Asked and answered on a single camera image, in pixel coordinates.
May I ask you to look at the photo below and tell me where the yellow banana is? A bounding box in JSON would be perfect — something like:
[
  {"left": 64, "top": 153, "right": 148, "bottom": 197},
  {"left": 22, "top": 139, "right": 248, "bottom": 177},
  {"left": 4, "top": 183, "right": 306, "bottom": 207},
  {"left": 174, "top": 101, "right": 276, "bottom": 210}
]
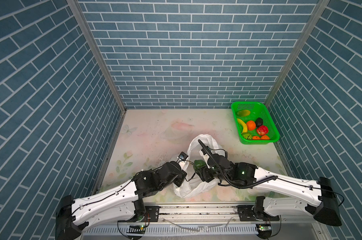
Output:
[{"left": 236, "top": 118, "right": 248, "bottom": 134}]

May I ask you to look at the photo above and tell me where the green plastic basket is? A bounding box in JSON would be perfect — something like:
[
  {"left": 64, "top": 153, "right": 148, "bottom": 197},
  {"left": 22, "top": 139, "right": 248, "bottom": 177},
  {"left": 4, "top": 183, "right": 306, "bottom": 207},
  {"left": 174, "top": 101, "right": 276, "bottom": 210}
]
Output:
[{"left": 231, "top": 102, "right": 280, "bottom": 145}]

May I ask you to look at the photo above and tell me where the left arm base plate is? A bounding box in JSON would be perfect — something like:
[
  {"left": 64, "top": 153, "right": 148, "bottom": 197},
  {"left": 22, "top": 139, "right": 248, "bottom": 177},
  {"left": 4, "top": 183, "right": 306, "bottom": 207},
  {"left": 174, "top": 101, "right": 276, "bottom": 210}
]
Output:
[{"left": 131, "top": 206, "right": 161, "bottom": 222}]

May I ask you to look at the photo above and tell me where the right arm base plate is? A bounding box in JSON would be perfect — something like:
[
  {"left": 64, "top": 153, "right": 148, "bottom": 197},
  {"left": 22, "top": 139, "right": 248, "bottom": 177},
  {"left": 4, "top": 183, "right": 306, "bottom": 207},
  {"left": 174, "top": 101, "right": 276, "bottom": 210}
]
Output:
[{"left": 237, "top": 205, "right": 280, "bottom": 222}]

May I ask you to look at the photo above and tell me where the dark avocado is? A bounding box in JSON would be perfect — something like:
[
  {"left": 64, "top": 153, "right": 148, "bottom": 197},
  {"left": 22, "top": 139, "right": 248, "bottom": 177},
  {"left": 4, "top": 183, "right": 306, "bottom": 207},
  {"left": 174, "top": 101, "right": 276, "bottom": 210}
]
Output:
[{"left": 255, "top": 118, "right": 263, "bottom": 128}]

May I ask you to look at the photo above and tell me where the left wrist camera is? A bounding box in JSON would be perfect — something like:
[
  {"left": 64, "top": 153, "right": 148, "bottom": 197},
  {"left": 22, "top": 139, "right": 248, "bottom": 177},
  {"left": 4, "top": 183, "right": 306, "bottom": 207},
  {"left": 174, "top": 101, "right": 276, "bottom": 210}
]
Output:
[{"left": 176, "top": 152, "right": 188, "bottom": 163}]

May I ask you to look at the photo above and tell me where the red apple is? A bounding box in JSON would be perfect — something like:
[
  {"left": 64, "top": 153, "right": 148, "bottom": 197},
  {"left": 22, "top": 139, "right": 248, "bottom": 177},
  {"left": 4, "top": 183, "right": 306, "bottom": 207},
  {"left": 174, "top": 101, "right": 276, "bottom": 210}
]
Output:
[{"left": 256, "top": 125, "right": 269, "bottom": 136}]

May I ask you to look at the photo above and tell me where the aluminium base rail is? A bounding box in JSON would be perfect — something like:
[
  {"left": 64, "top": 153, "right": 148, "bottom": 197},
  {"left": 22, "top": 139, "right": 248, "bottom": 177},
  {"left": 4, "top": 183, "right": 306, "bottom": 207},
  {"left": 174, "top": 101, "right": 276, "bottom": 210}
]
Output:
[{"left": 80, "top": 202, "right": 331, "bottom": 240}]

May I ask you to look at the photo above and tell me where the white plastic bag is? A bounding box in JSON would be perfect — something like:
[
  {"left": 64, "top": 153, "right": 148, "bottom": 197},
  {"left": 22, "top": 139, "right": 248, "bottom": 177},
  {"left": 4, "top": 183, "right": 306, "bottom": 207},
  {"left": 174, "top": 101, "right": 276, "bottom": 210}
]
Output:
[{"left": 173, "top": 134, "right": 224, "bottom": 199}]

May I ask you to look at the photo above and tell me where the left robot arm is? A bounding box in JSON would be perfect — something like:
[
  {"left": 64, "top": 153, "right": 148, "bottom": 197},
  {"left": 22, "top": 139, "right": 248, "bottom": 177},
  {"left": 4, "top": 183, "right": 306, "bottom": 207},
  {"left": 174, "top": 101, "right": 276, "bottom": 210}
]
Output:
[{"left": 55, "top": 161, "right": 187, "bottom": 240}]

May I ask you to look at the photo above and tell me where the dark green cucumber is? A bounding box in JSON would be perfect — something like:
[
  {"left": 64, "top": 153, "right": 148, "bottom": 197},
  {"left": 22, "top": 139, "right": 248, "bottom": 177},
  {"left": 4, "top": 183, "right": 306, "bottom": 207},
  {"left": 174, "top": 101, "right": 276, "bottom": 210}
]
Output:
[{"left": 193, "top": 160, "right": 207, "bottom": 175}]

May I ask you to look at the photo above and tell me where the orange tangerine in basket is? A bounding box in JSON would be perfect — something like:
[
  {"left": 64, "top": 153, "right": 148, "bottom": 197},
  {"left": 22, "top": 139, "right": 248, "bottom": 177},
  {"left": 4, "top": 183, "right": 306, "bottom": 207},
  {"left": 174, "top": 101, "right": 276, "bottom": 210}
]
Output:
[{"left": 260, "top": 135, "right": 270, "bottom": 140}]

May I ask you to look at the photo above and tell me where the green custard apple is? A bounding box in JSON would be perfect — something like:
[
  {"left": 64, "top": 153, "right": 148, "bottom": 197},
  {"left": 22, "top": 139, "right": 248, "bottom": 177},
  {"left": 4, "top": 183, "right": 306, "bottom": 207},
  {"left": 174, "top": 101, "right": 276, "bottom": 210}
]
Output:
[{"left": 242, "top": 133, "right": 253, "bottom": 140}]

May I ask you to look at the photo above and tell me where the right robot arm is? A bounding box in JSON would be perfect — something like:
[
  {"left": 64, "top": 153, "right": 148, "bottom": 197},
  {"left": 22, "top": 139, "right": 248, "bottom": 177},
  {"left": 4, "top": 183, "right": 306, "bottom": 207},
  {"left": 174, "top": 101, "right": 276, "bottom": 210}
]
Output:
[{"left": 193, "top": 154, "right": 342, "bottom": 227}]

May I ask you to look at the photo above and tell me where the green yellow mango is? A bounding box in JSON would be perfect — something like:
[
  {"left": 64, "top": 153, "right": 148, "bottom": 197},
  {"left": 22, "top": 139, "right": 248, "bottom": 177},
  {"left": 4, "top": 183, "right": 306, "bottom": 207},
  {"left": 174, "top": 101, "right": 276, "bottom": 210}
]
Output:
[{"left": 236, "top": 110, "right": 251, "bottom": 117}]

